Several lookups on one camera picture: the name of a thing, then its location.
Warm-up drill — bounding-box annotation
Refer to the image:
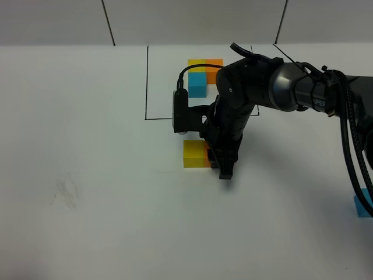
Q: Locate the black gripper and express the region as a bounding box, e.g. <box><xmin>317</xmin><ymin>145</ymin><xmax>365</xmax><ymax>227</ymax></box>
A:
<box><xmin>203</xmin><ymin>96</ymin><xmax>255</xmax><ymax>180</ymax></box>

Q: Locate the orange wooden cube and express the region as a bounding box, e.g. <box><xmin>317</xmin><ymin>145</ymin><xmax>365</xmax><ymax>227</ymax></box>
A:
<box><xmin>203</xmin><ymin>141</ymin><xmax>211</xmax><ymax>167</ymax></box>

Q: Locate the yellow wooden cube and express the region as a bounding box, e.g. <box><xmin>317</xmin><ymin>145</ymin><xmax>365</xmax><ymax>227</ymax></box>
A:
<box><xmin>183</xmin><ymin>140</ymin><xmax>205</xmax><ymax>168</ymax></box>

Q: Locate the blue wooden cube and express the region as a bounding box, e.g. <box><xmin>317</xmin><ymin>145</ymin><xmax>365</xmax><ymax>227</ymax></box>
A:
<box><xmin>354</xmin><ymin>188</ymin><xmax>372</xmax><ymax>218</ymax></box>

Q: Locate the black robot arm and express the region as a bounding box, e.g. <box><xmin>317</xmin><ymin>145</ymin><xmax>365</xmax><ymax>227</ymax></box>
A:
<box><xmin>201</xmin><ymin>43</ymin><xmax>372</xmax><ymax>180</ymax></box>

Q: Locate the blue template cube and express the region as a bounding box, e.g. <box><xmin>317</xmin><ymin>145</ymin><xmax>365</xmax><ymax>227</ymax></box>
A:
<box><xmin>188</xmin><ymin>72</ymin><xmax>207</xmax><ymax>98</ymax></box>

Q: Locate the orange template cube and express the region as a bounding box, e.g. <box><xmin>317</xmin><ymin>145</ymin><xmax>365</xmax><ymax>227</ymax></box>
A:
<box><xmin>205</xmin><ymin>58</ymin><xmax>224</xmax><ymax>85</ymax></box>

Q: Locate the yellow template cube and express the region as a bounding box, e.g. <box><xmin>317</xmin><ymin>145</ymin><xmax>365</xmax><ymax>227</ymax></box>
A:
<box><xmin>188</xmin><ymin>59</ymin><xmax>206</xmax><ymax>73</ymax></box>

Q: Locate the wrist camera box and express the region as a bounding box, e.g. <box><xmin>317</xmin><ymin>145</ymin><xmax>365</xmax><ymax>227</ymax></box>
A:
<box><xmin>173</xmin><ymin>89</ymin><xmax>210</xmax><ymax>137</ymax></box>

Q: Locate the black braided cable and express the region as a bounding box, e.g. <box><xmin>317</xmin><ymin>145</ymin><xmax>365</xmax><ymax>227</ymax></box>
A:
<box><xmin>337</xmin><ymin>69</ymin><xmax>373</xmax><ymax>214</ymax></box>

